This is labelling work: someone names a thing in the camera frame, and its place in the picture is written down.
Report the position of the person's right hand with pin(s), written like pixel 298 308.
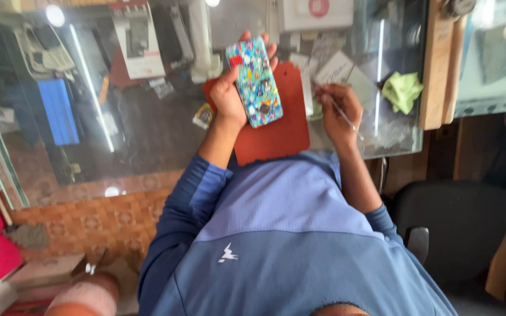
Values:
pixel 343 116

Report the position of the person's left hand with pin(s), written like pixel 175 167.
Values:
pixel 225 98

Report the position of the person's right fingers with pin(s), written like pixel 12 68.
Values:
pixel 326 94

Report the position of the thin metal tool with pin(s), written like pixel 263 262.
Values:
pixel 345 117

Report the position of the phone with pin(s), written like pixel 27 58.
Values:
pixel 254 81

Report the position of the white card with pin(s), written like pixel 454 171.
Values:
pixel 334 68

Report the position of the red-brown work mat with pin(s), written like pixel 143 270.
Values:
pixel 279 136

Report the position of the crumpled green cloth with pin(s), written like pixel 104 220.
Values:
pixel 401 91

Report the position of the white box with red circle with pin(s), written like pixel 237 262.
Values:
pixel 316 13

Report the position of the small yellow black packet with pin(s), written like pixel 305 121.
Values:
pixel 203 116

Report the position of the white tube-shaped item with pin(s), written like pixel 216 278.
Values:
pixel 204 39

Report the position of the person's blue shirt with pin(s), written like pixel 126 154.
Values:
pixel 288 237

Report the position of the black office chair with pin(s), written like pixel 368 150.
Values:
pixel 459 224

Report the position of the white product box red label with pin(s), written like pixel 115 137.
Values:
pixel 141 39

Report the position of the blue box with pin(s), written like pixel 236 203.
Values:
pixel 59 112

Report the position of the white handset device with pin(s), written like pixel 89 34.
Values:
pixel 44 50

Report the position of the wooden counter frame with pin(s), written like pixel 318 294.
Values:
pixel 439 66

